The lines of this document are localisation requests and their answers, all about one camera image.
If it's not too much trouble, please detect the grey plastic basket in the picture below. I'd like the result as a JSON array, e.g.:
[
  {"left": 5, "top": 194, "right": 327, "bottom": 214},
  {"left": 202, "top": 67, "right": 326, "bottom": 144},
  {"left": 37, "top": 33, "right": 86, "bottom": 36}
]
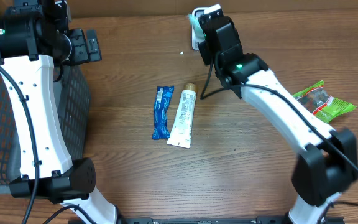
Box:
[{"left": 0, "top": 62, "right": 90, "bottom": 197}]

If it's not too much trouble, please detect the green gummy candy bag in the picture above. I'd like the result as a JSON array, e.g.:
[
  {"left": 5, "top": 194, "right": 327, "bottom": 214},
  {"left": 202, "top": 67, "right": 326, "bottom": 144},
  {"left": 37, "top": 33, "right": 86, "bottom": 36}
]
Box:
[{"left": 293, "top": 80, "right": 357, "bottom": 124}]

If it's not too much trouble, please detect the white tube gold cap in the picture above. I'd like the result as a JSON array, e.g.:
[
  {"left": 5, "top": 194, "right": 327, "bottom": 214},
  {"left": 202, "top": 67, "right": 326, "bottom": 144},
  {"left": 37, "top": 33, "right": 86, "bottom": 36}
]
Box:
[{"left": 167, "top": 83, "right": 198, "bottom": 149}]

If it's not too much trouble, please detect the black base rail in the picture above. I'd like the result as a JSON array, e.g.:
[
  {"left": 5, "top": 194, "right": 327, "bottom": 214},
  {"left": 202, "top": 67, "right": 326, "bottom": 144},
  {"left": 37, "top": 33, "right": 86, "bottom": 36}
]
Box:
[{"left": 118, "top": 216, "right": 288, "bottom": 224}]

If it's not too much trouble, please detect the cardboard back panel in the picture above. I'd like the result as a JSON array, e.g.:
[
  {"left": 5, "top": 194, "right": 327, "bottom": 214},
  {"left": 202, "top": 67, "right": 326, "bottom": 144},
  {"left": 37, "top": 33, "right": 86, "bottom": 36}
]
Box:
[{"left": 67, "top": 0, "right": 358, "bottom": 17}]

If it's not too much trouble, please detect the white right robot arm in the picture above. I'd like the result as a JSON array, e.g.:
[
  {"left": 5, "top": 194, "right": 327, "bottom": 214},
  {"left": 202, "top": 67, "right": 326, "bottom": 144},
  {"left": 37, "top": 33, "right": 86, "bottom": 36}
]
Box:
[{"left": 197, "top": 4, "right": 358, "bottom": 223}]

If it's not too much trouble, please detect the white barcode scanner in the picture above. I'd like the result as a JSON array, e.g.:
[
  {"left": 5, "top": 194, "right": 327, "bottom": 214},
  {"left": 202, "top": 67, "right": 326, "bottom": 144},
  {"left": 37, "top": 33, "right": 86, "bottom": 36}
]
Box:
[{"left": 188, "top": 7, "right": 206, "bottom": 50}]

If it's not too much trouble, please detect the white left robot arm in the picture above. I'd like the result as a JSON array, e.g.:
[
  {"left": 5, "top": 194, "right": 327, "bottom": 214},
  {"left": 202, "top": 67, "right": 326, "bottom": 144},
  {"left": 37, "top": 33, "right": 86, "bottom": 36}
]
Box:
[{"left": 0, "top": 0, "right": 119, "bottom": 223}]

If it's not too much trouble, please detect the blue snack wrapper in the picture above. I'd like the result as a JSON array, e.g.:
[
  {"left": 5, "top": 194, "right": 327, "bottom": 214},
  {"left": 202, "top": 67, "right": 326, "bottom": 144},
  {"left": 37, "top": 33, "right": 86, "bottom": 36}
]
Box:
[{"left": 152, "top": 86, "right": 174, "bottom": 140}]

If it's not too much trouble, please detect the teal wet wipes pack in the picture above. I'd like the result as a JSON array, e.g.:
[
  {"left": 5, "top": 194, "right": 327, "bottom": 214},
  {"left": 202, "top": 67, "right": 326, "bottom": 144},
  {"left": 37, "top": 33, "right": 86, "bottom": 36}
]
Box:
[{"left": 187, "top": 14, "right": 204, "bottom": 39}]

